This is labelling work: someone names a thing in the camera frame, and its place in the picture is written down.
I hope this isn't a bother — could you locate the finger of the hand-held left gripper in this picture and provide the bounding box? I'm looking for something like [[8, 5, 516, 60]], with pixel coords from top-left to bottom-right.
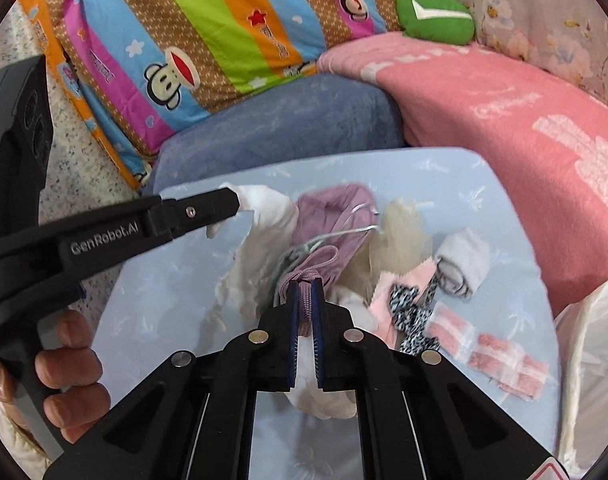
[[151, 186, 241, 239]]

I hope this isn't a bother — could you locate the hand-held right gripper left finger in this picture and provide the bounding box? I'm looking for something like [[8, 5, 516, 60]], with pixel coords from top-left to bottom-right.
[[44, 281, 313, 480]]

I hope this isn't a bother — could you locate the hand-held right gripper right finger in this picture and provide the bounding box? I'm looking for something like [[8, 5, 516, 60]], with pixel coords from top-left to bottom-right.
[[311, 282, 570, 480]]

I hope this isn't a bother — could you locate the mauve cloth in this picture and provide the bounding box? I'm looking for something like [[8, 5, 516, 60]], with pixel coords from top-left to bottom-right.
[[276, 184, 382, 311]]

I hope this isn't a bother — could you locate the grey sock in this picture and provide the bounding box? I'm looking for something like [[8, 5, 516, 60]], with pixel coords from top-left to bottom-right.
[[434, 227, 492, 301]]

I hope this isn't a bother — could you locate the pink white cloth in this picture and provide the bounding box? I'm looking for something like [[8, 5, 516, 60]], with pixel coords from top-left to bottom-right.
[[466, 332, 550, 401]]

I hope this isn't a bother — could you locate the white plastic bag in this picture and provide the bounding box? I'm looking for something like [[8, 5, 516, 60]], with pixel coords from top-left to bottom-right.
[[554, 277, 608, 478]]

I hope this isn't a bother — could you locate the person's left hand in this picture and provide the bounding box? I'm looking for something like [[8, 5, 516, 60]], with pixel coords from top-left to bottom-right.
[[34, 309, 111, 444]]

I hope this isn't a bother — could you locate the white cloth scrap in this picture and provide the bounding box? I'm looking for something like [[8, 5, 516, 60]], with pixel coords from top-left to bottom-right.
[[284, 290, 372, 420]]

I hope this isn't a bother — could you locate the pink cloth scrap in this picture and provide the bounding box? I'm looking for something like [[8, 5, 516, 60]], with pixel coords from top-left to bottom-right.
[[366, 260, 437, 346]]

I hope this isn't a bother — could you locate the black and white leopard scrap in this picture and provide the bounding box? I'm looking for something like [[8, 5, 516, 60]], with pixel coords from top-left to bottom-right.
[[388, 272, 442, 353]]

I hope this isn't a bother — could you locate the blue-grey cushion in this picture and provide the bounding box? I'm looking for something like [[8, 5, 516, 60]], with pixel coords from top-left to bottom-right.
[[141, 74, 405, 196]]

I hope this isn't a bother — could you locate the cream cloth scrap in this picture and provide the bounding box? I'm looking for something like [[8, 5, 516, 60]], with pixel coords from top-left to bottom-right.
[[341, 197, 435, 296]]

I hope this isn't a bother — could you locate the pink striped wrapper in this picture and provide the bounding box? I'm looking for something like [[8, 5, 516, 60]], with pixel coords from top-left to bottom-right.
[[426, 302, 477, 363]]

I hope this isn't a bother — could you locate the colourful monkey cartoon pillow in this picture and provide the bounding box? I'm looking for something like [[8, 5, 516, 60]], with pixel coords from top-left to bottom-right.
[[19, 0, 410, 191]]

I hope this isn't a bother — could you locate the light blue palm print cloth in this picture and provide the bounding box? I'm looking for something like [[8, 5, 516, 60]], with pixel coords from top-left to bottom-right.
[[91, 146, 560, 480]]

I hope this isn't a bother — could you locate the pink blanket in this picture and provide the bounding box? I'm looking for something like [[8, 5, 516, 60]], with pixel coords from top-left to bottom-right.
[[316, 32, 608, 316]]

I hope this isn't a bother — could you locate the green plush cushion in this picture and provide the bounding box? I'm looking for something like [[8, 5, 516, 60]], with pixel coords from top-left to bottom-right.
[[395, 0, 477, 47]]

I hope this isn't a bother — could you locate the floral quilt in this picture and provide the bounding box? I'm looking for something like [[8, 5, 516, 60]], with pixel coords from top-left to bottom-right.
[[399, 0, 608, 121]]

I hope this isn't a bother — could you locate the thin silver wire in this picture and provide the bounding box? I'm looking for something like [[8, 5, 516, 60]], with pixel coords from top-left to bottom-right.
[[284, 202, 385, 257]]

